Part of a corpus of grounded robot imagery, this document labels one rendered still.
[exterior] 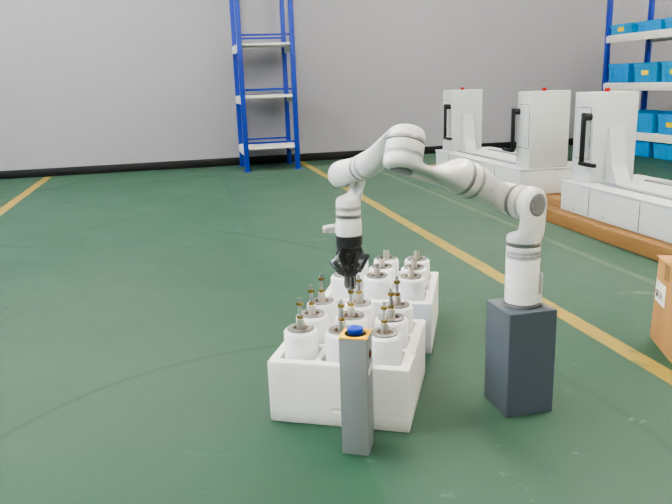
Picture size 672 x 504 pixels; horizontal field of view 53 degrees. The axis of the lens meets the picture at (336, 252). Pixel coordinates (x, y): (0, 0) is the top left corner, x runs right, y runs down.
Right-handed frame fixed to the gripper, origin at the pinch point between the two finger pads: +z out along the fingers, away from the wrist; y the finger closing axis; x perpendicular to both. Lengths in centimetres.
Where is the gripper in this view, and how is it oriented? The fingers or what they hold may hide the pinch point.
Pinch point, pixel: (350, 282)
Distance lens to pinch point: 191.8
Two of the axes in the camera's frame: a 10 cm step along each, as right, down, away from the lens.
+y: 8.2, -1.7, 5.5
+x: -5.8, -1.8, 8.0
